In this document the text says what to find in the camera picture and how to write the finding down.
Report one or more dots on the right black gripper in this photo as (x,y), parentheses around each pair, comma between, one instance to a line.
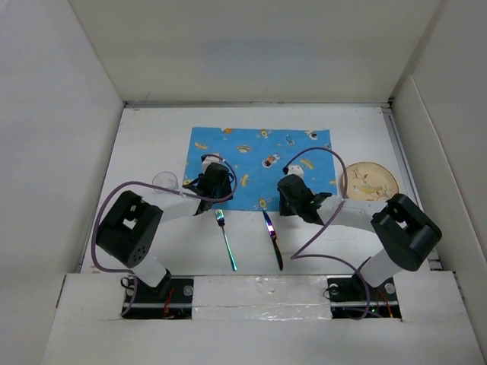
(284,209)

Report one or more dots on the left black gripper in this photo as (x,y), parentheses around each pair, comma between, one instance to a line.
(224,188)

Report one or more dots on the blue patterned cloth placemat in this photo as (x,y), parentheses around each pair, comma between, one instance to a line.
(257,155)

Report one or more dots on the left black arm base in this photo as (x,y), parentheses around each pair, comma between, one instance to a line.
(141,302)

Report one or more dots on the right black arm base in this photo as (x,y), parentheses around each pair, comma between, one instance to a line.
(348,299)

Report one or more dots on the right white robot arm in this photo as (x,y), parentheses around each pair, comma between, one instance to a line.
(406,233)

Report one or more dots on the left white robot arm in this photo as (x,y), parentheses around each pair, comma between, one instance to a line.
(129,218)

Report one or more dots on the iridescent fork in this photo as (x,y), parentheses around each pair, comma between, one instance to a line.
(219,215)

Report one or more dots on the iridescent knife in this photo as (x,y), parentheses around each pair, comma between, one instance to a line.
(273,238)

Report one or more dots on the clear plastic cup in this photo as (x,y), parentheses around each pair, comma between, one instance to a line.
(165,182)

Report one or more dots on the beige floral plate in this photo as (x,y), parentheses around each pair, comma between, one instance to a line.
(368,181)

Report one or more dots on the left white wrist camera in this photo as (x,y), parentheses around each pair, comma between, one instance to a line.
(208,159)

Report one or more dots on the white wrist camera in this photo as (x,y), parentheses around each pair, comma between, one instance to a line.
(294,169)
(208,159)

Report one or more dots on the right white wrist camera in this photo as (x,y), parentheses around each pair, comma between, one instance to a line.
(294,169)

